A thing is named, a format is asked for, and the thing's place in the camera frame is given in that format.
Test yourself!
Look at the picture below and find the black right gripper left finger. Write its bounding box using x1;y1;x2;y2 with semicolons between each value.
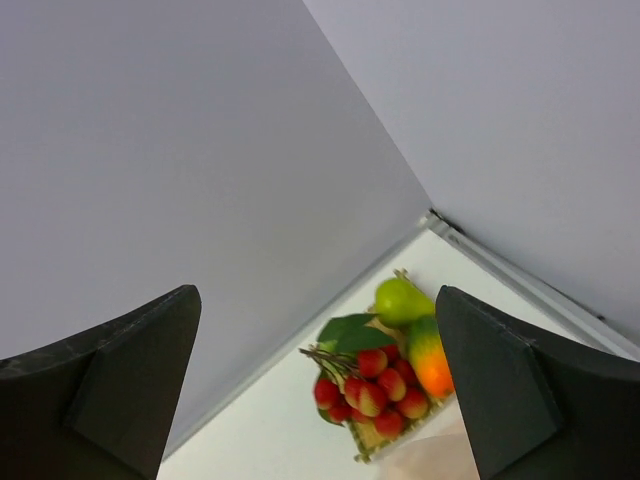
1;285;202;479

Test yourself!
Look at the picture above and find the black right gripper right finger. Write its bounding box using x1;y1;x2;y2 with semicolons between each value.
436;286;639;479

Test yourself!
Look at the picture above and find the translucent printed plastic bag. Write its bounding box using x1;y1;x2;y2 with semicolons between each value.
377;433;480;480

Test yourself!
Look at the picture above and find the orange green fake mango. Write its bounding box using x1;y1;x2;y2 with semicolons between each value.
407;315;455;399

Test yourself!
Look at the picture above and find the green fake apple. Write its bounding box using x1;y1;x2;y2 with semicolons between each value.
374;278;435;329

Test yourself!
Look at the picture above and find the red fake cherry tomatoes bunch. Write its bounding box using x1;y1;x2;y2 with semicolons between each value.
298;312;438;449

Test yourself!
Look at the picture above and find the yellow woven bamboo mat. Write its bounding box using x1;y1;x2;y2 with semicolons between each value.
312;268;459;464

